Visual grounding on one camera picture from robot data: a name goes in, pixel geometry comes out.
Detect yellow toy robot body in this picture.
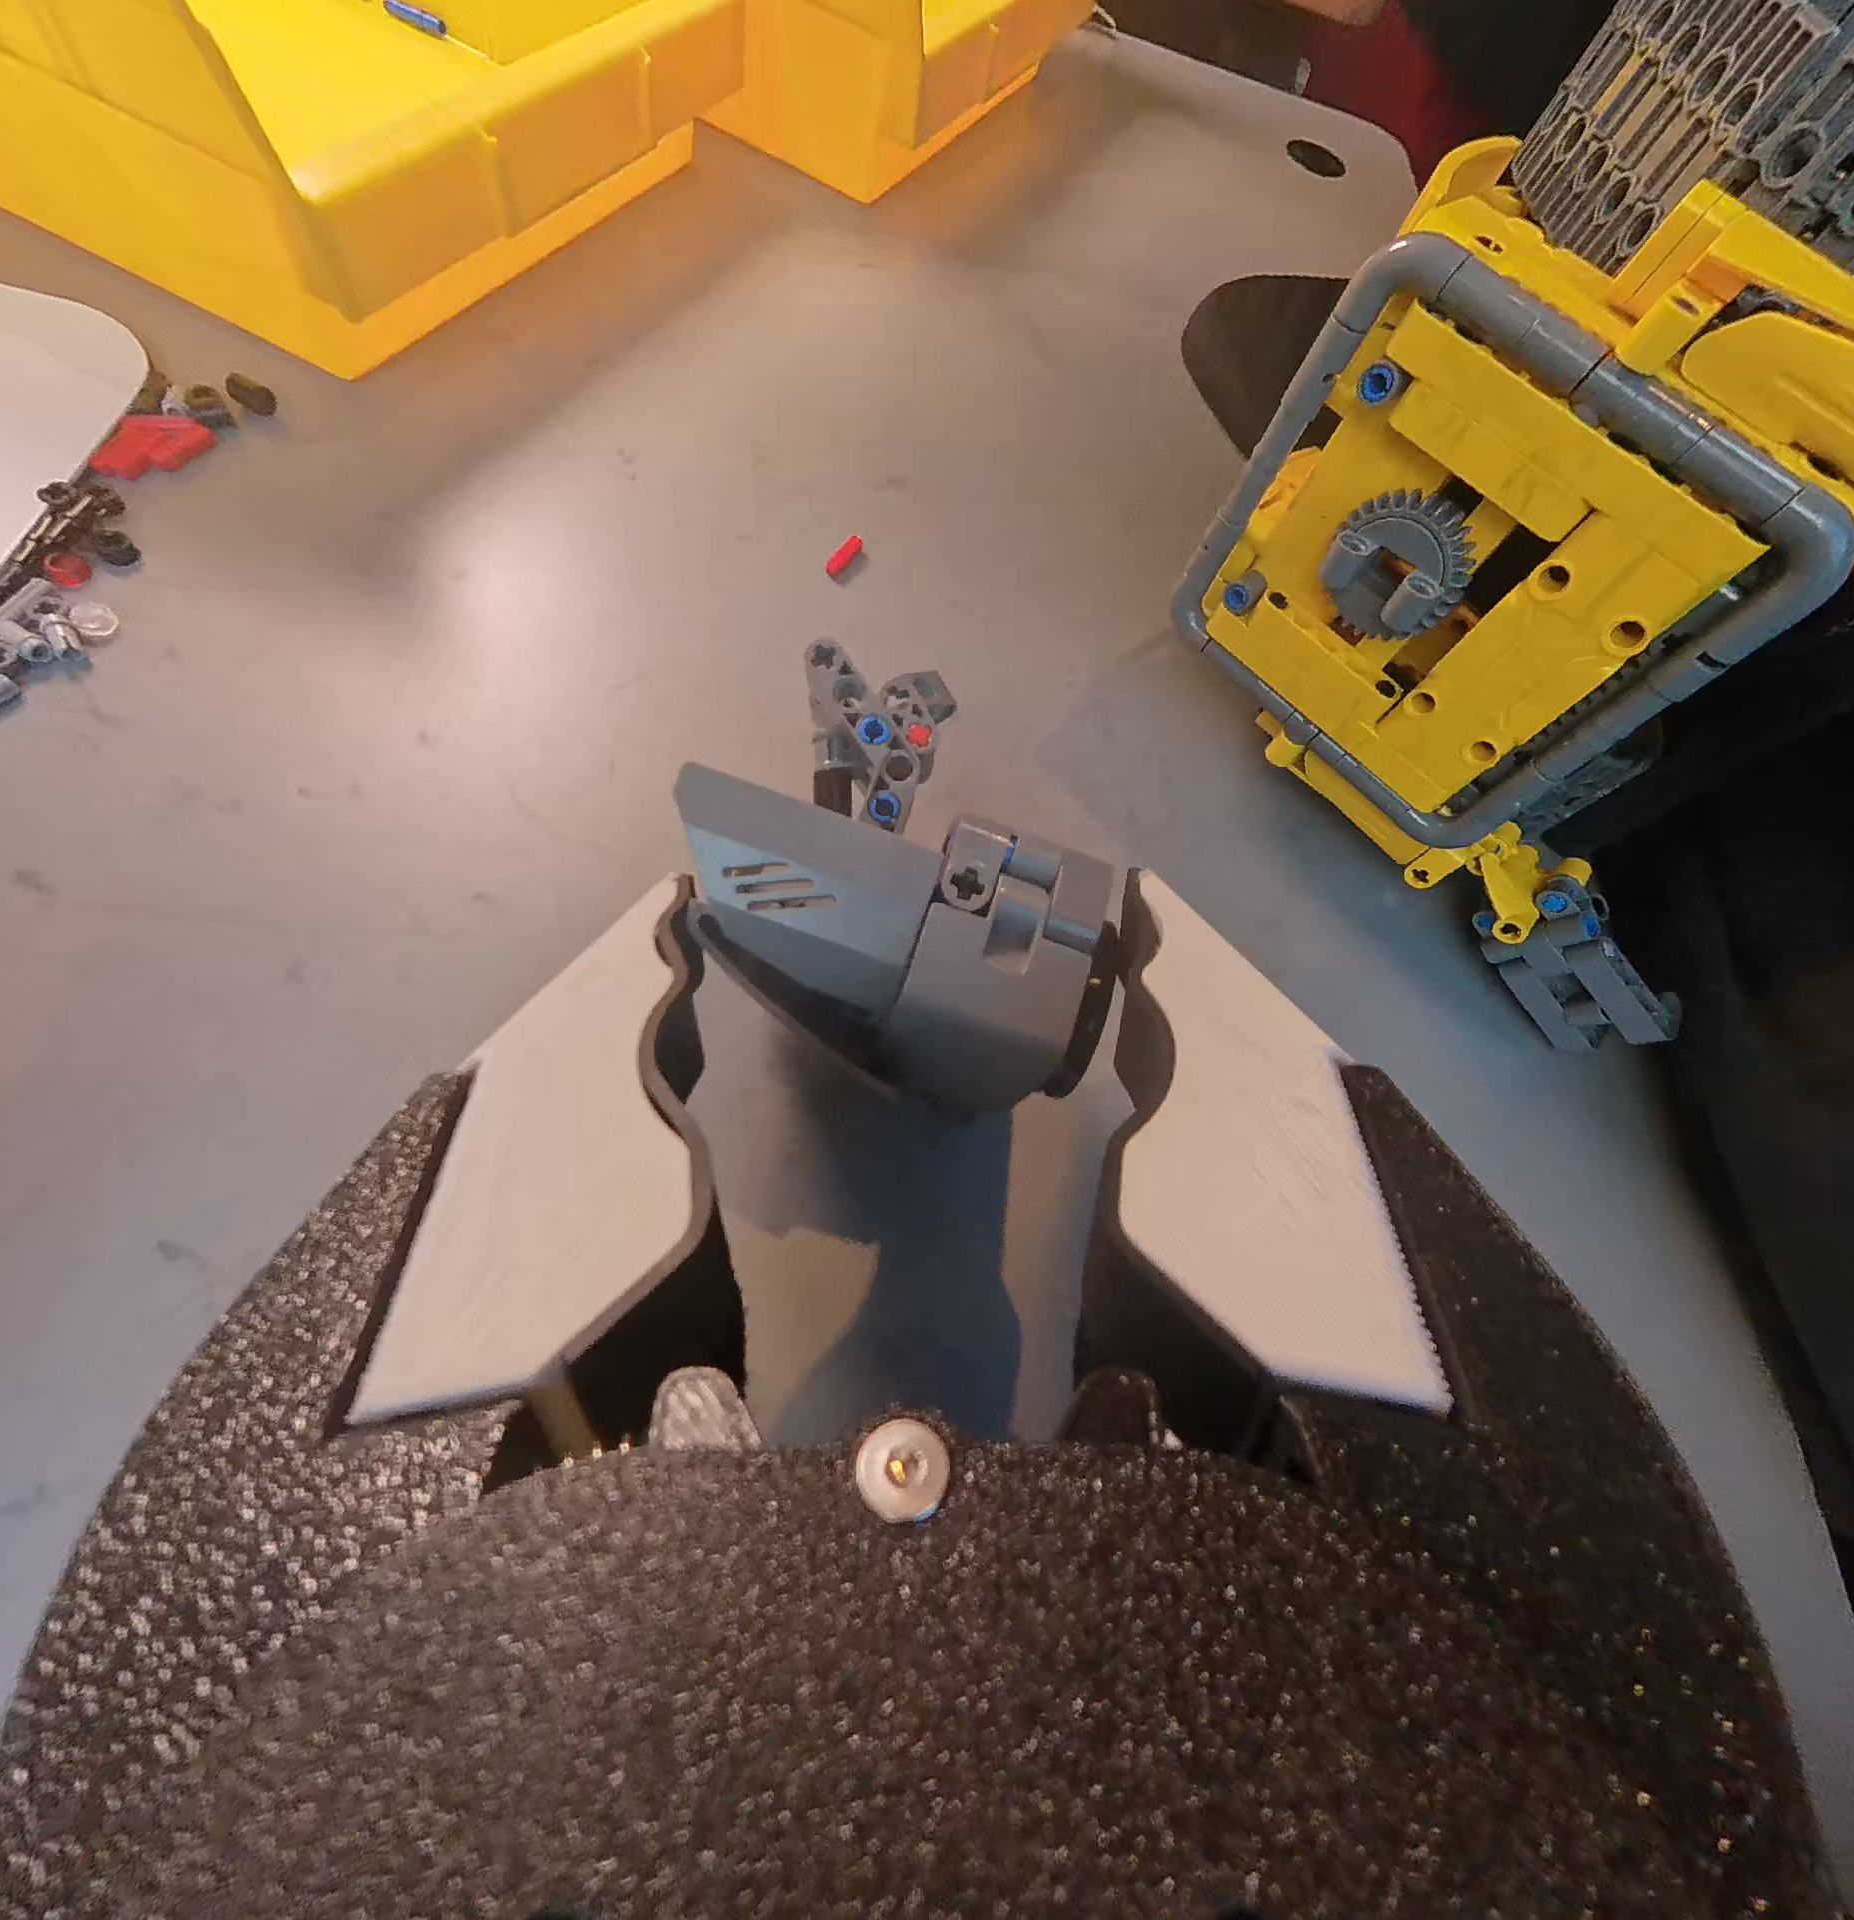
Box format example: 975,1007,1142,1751
1172,0,1854,1054

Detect pile of grey toy pieces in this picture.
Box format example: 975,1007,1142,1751
0,591,125,728

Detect grey Lego engine assembly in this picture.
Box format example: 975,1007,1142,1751
671,639,1131,1119

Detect yellow plastic bin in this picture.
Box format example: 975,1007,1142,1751
0,0,748,379
703,0,1097,204

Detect white book stand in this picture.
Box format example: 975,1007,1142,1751
0,279,152,602

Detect black chair armrest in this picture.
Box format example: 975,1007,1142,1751
1178,273,1370,459

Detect red and black toy pieces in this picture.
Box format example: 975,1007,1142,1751
34,374,279,587

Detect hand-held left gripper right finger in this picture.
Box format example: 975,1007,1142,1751
1099,867,1456,1419

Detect grey desk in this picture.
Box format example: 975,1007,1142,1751
0,31,1854,1825

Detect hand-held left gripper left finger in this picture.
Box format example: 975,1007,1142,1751
342,874,727,1428

